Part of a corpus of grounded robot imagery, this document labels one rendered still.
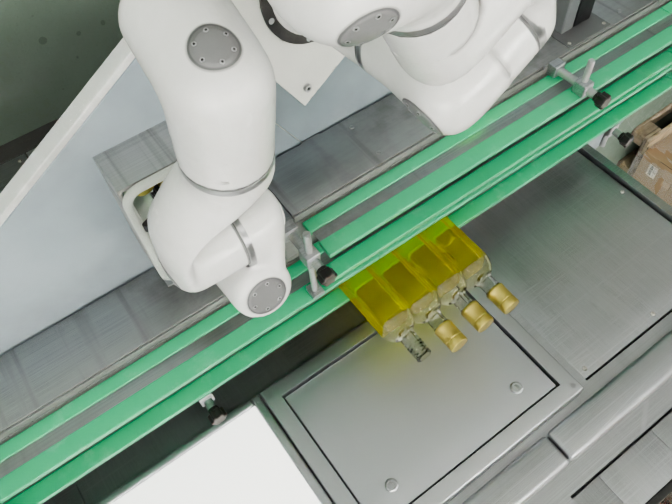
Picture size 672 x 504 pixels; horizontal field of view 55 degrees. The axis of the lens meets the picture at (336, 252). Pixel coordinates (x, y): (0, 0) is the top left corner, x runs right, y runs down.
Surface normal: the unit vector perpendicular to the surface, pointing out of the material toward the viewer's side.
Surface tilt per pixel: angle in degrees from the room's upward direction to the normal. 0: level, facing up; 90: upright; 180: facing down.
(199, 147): 54
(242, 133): 16
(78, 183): 0
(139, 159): 90
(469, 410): 90
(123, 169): 90
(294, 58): 5
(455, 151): 90
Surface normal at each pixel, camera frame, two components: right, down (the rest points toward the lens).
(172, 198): -0.62, 0.00
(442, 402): -0.07, -0.55
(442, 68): 0.15, 0.97
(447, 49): 0.35, 0.90
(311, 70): 0.59, 0.60
